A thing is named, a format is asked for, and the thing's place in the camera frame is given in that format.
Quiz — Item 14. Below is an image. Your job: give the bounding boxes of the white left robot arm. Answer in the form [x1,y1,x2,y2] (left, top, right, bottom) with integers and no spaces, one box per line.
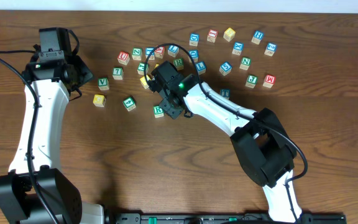
[0,27,110,223]

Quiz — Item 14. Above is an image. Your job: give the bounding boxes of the green j block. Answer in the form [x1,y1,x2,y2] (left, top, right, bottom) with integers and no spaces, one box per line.
[137,62,149,75]
[246,75,258,88]

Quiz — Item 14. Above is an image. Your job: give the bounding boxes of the blue H block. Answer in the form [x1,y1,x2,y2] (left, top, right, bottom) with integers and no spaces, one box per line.
[251,30,264,45]

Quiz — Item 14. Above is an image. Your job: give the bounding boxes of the red I block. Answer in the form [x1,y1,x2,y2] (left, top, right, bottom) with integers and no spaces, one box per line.
[207,29,218,43]

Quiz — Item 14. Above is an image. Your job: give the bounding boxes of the green V block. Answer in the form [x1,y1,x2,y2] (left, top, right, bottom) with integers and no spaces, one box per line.
[98,78,109,91]

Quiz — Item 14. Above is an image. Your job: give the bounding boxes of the green 4 block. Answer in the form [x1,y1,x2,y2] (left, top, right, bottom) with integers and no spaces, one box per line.
[122,97,136,111]

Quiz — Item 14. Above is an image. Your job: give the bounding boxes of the blue D block upper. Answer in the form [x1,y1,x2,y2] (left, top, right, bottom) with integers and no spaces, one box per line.
[189,33,200,47]

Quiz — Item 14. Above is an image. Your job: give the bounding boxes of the green 7 block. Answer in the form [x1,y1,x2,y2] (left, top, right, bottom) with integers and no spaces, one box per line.
[112,67,124,80]

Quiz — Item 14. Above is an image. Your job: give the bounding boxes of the yellow C block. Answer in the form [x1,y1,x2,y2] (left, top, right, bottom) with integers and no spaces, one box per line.
[140,75,150,89]

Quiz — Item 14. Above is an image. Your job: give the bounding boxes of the blue X block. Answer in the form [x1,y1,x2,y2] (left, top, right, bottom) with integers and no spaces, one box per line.
[232,42,244,55]

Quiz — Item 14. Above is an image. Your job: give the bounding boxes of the yellow block top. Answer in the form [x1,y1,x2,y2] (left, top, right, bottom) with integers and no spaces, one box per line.
[223,27,236,42]

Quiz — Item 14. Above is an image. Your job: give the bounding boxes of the blue D block lower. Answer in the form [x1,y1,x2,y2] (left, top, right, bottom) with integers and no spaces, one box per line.
[188,50,199,63]

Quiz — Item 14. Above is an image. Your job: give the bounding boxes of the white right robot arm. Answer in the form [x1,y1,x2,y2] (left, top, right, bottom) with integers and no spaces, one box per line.
[150,61,301,223]

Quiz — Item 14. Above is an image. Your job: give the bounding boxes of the blue P block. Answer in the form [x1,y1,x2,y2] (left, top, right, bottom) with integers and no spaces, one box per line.
[145,47,155,60]

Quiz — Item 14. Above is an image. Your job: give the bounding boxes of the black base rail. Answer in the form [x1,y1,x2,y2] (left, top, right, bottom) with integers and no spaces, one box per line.
[115,213,347,224]

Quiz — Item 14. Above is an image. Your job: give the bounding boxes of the yellow block far left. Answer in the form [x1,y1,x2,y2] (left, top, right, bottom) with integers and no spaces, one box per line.
[93,95,106,107]

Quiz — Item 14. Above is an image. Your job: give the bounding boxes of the blue d block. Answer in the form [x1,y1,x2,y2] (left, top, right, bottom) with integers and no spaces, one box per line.
[188,50,199,63]
[189,33,200,47]

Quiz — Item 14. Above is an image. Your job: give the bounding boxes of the red A block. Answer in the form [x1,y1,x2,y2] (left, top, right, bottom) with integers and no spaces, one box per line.
[154,47,165,58]

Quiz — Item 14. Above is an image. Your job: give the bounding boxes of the green J block left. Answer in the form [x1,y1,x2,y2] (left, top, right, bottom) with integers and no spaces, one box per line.
[137,62,149,75]

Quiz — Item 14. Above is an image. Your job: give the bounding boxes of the blue l block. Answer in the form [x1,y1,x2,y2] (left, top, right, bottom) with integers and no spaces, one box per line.
[196,62,206,75]
[167,45,180,57]

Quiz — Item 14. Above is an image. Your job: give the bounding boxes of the green Z block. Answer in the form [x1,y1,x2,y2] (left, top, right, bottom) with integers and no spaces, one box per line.
[132,47,142,60]

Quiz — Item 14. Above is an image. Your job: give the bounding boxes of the green N block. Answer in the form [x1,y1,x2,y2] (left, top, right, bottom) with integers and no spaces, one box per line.
[239,57,251,70]

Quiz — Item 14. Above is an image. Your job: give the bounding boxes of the green r block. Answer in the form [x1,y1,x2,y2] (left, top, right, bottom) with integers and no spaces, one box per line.
[173,58,184,70]
[153,106,164,118]

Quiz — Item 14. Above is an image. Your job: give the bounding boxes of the green J block right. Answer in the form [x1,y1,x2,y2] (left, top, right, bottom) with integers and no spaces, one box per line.
[246,75,258,88]

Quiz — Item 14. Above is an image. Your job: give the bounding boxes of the blue 5 block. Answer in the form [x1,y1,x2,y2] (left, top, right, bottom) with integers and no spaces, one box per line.
[219,62,232,76]

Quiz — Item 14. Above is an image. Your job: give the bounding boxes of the red U block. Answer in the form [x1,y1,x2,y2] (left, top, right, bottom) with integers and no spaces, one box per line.
[117,51,130,65]

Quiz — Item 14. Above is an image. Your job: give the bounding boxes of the red M block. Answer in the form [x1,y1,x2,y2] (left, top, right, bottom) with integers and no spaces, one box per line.
[262,74,276,88]

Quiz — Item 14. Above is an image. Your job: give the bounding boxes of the blue T block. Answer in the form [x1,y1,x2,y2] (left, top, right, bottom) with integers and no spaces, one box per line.
[220,89,231,99]

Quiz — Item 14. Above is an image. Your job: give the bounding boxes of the blue 2 block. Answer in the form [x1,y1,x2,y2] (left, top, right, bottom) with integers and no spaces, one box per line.
[264,42,277,56]

